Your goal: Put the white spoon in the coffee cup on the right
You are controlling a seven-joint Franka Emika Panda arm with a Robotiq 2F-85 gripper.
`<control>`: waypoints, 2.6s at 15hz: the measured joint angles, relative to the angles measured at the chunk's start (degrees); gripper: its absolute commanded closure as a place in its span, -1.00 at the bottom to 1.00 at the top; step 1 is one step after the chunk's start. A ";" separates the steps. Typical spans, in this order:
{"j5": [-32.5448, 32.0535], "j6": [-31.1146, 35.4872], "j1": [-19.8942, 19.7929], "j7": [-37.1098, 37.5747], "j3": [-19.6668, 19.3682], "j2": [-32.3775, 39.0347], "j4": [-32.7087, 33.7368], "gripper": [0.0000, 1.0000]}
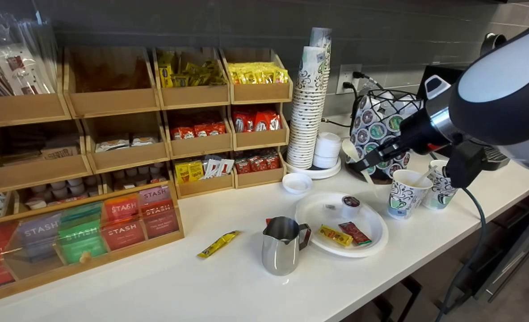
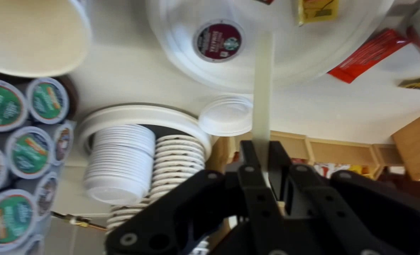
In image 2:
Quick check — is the stack of white cup lids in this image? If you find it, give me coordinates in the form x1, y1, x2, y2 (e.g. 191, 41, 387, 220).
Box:
82, 123, 157, 206

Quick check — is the coffee pod carousel holder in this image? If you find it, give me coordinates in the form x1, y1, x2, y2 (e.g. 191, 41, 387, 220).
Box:
0, 69, 79, 255

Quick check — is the wooden condiment organizer shelf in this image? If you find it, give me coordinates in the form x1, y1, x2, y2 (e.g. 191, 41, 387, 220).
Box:
204, 106, 420, 186

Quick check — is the patterned paper coffee cup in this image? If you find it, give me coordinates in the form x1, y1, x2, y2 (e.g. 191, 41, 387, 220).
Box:
0, 0, 93, 79

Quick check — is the stack of patterned paper cups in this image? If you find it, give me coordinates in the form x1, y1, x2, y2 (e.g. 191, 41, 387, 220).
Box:
105, 133, 207, 236

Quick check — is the red tea packet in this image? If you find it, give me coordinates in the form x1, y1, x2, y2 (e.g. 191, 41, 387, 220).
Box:
326, 26, 411, 84

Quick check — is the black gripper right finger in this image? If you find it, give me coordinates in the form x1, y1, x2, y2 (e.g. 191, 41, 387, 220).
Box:
267, 140, 420, 255

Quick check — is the dark red coffee pod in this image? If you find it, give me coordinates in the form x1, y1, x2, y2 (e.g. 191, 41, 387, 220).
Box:
191, 18, 245, 63

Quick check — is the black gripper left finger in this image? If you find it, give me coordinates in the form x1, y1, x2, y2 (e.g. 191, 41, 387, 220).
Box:
103, 138, 288, 255

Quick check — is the yellow tea packet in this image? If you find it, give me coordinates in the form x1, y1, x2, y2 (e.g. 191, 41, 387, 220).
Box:
295, 0, 340, 26

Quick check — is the single white cup lid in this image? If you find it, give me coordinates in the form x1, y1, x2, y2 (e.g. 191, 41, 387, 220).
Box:
197, 94, 255, 138

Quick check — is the large white paper plate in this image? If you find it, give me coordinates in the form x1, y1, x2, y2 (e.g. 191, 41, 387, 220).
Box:
145, 0, 397, 94

